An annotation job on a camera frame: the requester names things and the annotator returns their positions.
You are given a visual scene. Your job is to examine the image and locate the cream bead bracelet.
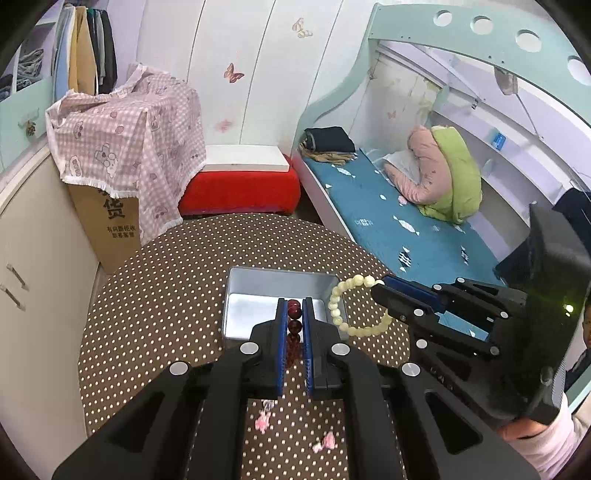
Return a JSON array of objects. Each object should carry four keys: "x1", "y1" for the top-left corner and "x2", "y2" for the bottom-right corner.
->
[{"x1": 327, "y1": 274, "x2": 395, "y2": 335}]

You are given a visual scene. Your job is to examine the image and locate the dark red bead bracelet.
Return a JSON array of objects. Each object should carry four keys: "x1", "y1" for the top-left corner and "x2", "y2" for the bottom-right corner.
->
[{"x1": 284, "y1": 298, "x2": 305, "y2": 369}]

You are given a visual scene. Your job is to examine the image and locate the person forearm pink sleeve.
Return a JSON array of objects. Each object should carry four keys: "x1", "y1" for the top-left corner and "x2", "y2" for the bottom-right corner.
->
[{"x1": 508, "y1": 394, "x2": 590, "y2": 479}]

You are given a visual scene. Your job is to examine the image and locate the person right hand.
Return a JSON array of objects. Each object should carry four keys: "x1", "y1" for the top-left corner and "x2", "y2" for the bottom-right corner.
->
[{"x1": 497, "y1": 418, "x2": 548, "y2": 442}]

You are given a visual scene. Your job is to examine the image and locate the blue patterned mattress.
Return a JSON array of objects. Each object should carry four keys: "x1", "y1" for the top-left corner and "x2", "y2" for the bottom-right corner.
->
[{"x1": 301, "y1": 149, "x2": 507, "y2": 342}]

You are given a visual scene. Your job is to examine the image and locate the pink and green quilt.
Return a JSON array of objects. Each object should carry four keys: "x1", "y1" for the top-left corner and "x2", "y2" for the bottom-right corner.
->
[{"x1": 384, "y1": 125, "x2": 483, "y2": 225}]

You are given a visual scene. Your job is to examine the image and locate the brown polka dot tablecloth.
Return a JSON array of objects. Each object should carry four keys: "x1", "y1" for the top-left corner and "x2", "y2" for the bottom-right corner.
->
[{"x1": 78, "y1": 214, "x2": 388, "y2": 479}]

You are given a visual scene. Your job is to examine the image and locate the white pillow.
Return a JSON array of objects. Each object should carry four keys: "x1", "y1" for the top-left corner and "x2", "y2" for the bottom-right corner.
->
[{"x1": 383, "y1": 150, "x2": 421, "y2": 185}]

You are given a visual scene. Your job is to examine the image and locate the silver metal tin box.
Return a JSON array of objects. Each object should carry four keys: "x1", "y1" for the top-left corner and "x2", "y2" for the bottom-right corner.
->
[{"x1": 221, "y1": 267, "x2": 341, "y2": 347}]

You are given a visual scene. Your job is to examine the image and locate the folded dark clothes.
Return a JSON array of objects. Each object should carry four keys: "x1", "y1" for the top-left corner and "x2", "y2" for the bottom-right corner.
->
[{"x1": 298, "y1": 126, "x2": 356, "y2": 166}]

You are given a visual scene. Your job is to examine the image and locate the red ottoman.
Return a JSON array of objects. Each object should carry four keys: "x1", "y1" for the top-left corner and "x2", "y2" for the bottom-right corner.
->
[{"x1": 178, "y1": 156, "x2": 301, "y2": 217}]

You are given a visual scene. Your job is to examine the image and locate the beige cabinet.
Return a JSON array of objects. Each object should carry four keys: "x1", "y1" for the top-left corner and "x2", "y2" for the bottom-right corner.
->
[{"x1": 1, "y1": 148, "x2": 98, "y2": 479}]

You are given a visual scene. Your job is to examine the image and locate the cardboard box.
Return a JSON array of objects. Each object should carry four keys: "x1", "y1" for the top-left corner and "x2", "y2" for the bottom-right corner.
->
[{"x1": 68, "y1": 185, "x2": 140, "y2": 274}]

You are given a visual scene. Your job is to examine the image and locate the white board on ottoman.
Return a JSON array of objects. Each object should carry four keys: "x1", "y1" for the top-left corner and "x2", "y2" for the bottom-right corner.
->
[{"x1": 202, "y1": 145, "x2": 290, "y2": 173}]

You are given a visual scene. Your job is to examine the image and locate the pink checkered cloth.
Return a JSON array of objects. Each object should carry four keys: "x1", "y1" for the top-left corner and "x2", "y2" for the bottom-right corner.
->
[{"x1": 45, "y1": 64, "x2": 206, "y2": 244}]

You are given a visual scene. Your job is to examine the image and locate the teal drawer unit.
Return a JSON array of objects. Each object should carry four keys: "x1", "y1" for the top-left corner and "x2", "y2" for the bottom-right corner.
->
[{"x1": 1, "y1": 77, "x2": 53, "y2": 170}]

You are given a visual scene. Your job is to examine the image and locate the hanging clothes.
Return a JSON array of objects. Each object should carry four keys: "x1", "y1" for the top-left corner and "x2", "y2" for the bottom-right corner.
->
[{"x1": 51, "y1": 3, "x2": 118, "y2": 101}]

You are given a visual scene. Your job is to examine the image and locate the teal bunk bed frame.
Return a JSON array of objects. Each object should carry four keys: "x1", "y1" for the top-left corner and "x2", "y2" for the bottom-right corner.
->
[{"x1": 298, "y1": 4, "x2": 590, "y2": 258}]

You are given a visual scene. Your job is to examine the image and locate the cabinet handle upper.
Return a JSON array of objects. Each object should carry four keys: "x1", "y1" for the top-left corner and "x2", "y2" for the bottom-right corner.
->
[{"x1": 6, "y1": 263, "x2": 29, "y2": 291}]

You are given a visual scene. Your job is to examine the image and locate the cabinet handle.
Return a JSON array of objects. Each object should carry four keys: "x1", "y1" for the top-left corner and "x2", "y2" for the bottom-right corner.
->
[
  {"x1": 6, "y1": 263, "x2": 29, "y2": 291},
  {"x1": 0, "y1": 284, "x2": 26, "y2": 311}
]

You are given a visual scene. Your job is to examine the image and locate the cabinet handle lower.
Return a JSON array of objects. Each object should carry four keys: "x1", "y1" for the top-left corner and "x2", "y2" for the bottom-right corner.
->
[{"x1": 0, "y1": 284, "x2": 26, "y2": 311}]

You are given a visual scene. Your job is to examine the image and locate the pink butterfly wall sticker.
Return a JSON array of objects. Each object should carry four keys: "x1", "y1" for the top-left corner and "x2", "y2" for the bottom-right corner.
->
[{"x1": 223, "y1": 62, "x2": 245, "y2": 84}]

